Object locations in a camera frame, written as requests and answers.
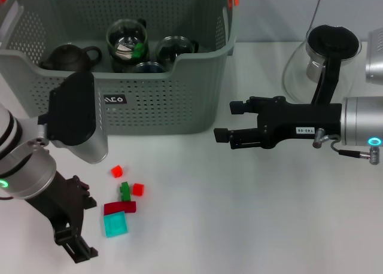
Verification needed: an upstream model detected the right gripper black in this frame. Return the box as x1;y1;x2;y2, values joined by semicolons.
214;96;344;151

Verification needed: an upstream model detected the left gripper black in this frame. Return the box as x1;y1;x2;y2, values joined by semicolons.
25;173;99;264

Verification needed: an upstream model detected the glass teacup black holder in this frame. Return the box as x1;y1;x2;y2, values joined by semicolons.
111;54;150;74
133;61;166;74
155;35;200;71
106;18;150;62

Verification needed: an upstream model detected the white toy brick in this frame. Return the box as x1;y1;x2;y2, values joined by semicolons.
116;45;133;59

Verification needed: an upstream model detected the grey perforated plastic storage bin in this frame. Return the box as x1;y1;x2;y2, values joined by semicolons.
0;0;240;136

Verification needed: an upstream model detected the teal square toy plate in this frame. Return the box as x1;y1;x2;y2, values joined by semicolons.
103;211;129;238

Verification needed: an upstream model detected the dark red curved brick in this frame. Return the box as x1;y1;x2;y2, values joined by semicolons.
104;200;138;215

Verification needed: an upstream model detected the dark clay teapot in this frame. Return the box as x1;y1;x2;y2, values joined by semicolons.
38;43;103;72

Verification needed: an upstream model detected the right gripper cable with connectors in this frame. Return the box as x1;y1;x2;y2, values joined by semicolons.
312;127;382;166

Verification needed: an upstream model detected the glass teapot black handle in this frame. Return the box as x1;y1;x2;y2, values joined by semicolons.
282;24;363;106

